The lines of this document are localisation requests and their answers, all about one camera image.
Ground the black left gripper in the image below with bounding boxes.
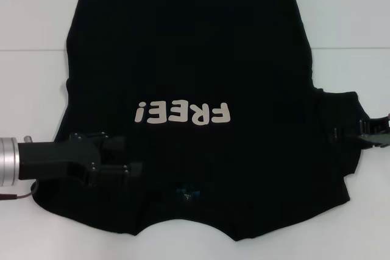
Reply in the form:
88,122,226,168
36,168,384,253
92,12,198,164
17,133,144,186

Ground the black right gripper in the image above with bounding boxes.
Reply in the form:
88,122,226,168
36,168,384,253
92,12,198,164
330,114,390,151

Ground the black shirt with FREE print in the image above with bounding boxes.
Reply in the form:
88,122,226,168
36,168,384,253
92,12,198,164
32,0,371,237

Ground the thin left arm cable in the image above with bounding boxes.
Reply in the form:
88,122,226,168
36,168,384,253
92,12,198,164
0,180,39,201

